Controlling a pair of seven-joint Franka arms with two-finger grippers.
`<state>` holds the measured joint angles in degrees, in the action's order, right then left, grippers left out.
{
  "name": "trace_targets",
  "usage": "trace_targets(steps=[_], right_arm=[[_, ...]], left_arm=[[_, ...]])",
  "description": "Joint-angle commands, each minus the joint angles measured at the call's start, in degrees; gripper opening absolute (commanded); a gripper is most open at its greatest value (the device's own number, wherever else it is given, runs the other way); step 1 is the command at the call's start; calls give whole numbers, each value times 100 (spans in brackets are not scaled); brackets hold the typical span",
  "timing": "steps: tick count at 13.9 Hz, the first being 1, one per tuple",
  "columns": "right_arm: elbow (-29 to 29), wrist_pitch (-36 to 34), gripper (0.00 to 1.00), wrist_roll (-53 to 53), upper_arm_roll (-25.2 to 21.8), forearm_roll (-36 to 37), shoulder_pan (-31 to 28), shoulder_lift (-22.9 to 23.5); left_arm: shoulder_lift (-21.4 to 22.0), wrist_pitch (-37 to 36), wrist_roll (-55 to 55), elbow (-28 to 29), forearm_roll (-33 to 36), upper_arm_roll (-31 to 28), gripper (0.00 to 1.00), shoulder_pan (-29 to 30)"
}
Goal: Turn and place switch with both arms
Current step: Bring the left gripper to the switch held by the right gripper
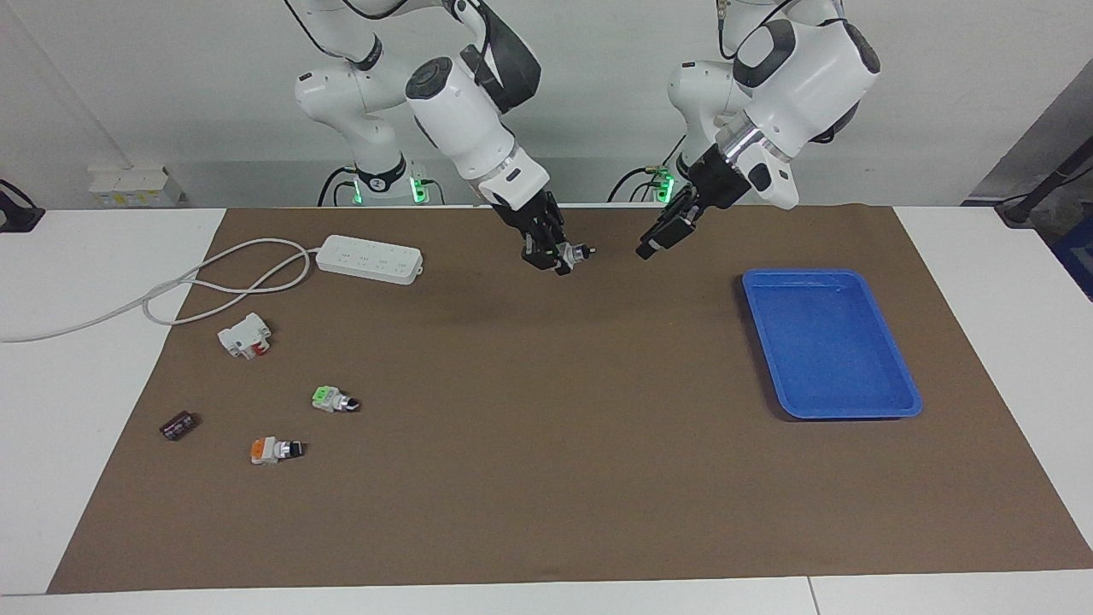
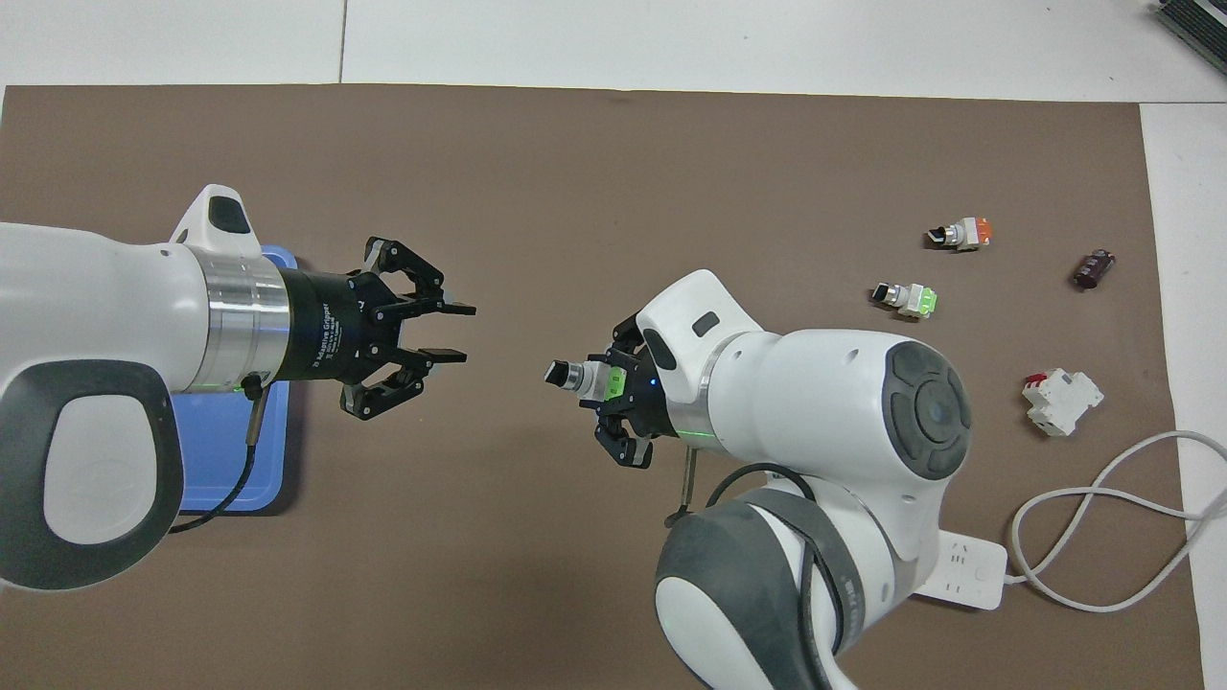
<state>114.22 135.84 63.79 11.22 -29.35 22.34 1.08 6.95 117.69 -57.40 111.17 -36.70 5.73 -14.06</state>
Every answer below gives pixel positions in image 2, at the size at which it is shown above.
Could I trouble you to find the white power strip cable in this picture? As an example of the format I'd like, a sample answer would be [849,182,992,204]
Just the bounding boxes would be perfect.
[1005,430,1227,614]

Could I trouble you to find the grey ribbed metal device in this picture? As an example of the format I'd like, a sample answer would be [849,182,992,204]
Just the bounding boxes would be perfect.
[1148,0,1227,49]

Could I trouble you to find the green selector switch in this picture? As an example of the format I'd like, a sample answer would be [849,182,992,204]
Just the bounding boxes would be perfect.
[869,281,939,320]
[543,357,630,404]

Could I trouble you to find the white power strip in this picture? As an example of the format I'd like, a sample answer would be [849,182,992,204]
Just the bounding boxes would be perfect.
[909,530,1010,611]

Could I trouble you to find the white circuit breaker red lever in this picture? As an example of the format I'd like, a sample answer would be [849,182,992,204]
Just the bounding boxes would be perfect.
[1021,370,1105,438]

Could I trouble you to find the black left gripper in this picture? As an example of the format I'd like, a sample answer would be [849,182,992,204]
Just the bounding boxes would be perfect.
[283,235,478,424]

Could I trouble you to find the orange selector switch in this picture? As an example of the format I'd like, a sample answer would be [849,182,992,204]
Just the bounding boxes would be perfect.
[925,217,995,253]

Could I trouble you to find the small dark cylindrical capacitor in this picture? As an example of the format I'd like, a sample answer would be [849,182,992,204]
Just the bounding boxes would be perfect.
[1070,248,1120,292]

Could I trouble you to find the brown table mat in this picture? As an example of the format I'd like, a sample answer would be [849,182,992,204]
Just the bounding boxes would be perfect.
[0,83,1207,690]

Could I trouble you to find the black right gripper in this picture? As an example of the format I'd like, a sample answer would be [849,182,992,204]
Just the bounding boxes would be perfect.
[579,314,703,471]

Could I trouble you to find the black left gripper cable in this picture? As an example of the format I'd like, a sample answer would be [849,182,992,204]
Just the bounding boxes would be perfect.
[168,372,266,534]

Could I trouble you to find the blue plastic tray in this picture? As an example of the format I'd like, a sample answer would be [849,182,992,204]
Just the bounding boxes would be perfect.
[171,244,299,516]

